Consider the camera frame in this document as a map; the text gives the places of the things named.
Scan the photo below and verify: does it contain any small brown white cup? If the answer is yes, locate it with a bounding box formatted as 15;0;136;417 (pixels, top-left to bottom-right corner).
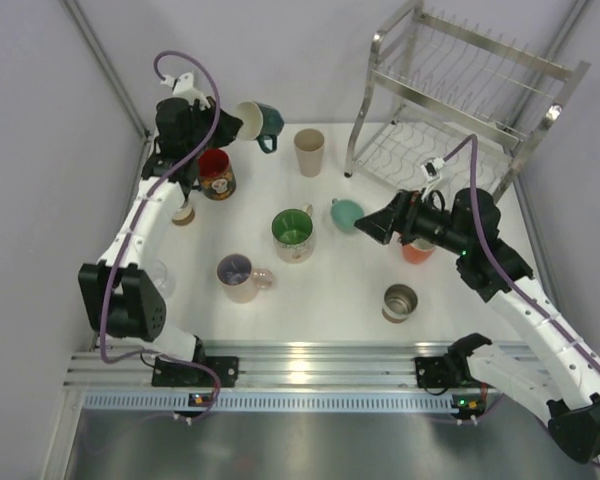
171;204;195;226

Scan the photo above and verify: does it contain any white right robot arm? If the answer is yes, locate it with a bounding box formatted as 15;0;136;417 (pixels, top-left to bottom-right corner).
355;188;600;464

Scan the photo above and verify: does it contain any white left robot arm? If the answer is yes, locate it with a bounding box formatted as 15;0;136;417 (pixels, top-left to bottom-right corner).
78;96;242;388

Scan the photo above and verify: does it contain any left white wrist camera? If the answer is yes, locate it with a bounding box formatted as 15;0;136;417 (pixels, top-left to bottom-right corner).
161;72;206;103

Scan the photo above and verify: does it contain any green interior floral mug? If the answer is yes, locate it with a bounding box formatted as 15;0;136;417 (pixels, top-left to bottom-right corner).
271;204;315;264

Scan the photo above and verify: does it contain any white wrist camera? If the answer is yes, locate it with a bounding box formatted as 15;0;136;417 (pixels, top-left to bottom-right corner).
420;157;445;182
161;72;206;103

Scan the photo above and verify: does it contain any dark teal mug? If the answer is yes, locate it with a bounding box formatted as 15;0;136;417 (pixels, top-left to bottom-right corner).
234;101;285;154

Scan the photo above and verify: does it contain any steel lined paper cup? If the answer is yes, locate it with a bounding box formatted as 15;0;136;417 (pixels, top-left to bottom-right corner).
382;284;418;324

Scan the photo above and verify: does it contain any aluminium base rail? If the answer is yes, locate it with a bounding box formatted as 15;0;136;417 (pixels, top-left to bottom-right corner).
63;341;448;391

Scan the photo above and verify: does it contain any light teal mug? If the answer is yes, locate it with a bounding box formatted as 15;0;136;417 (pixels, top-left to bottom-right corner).
330;198;365;234

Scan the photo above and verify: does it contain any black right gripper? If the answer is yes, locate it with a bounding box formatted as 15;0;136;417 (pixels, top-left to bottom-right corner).
355;187;471;257

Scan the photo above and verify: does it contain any red skull mug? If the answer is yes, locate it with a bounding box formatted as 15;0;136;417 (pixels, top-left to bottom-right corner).
198;149;237;201

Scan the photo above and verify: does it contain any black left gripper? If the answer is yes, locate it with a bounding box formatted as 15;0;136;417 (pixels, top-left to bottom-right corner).
185;97;242;157

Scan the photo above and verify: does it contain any pink purple mug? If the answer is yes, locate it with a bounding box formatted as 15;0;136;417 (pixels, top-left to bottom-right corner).
216;254;276;304

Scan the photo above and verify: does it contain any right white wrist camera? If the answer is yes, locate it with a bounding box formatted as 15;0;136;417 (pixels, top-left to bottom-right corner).
420;157;445;182

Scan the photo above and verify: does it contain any clear glass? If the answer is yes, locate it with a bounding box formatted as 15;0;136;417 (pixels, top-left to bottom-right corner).
151;260;176;299

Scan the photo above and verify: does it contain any grey slotted cable duct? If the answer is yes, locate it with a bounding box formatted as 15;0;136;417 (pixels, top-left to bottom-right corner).
83;391;463;414

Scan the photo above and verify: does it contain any beige tumbler cup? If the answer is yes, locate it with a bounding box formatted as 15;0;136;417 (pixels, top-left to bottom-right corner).
294;128;325;178

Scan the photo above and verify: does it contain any stainless steel dish rack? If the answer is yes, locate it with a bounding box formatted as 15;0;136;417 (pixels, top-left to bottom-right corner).
344;1;590;199

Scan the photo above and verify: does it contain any orange mug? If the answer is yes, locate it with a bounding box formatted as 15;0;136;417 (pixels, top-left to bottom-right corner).
402;239;436;265

